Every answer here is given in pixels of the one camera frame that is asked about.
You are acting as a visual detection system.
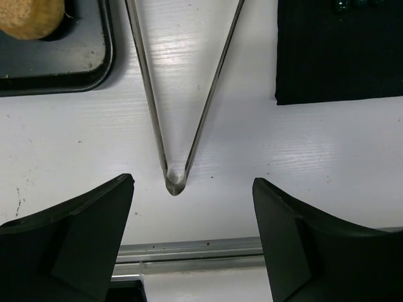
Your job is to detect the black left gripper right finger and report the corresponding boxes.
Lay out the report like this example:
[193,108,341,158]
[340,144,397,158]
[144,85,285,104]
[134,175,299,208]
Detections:
[253,178,402,301]

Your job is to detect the aluminium table rail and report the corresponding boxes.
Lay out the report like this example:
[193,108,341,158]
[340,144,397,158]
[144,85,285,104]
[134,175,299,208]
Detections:
[111,226,403,282]

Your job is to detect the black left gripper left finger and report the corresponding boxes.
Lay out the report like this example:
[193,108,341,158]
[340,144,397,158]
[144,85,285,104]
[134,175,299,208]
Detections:
[1,174,134,301]

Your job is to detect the black baking tray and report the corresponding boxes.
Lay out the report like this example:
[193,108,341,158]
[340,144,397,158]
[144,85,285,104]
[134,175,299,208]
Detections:
[1,1,115,97]

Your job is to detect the black placemat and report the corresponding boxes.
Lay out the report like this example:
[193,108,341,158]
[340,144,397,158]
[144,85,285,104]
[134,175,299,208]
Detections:
[275,1,402,106]

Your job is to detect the round bread roll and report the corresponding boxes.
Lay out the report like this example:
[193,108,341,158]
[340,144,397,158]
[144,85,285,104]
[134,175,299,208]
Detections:
[1,0,65,40]

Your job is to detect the steel tongs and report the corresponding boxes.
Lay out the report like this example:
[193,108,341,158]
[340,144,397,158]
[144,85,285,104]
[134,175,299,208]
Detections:
[125,1,244,196]

